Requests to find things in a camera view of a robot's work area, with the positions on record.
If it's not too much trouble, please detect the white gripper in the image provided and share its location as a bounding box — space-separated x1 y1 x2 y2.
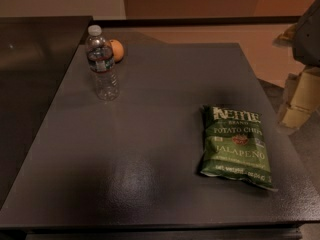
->
277 0 320 135

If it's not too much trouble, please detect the clear plastic water bottle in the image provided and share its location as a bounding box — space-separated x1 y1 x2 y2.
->
85 25 120 101

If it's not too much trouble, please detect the orange fruit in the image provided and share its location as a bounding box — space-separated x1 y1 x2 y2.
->
110 39 124 63

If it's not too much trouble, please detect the green jalapeno chips bag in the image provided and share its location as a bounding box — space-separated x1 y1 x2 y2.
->
200 105 275 191

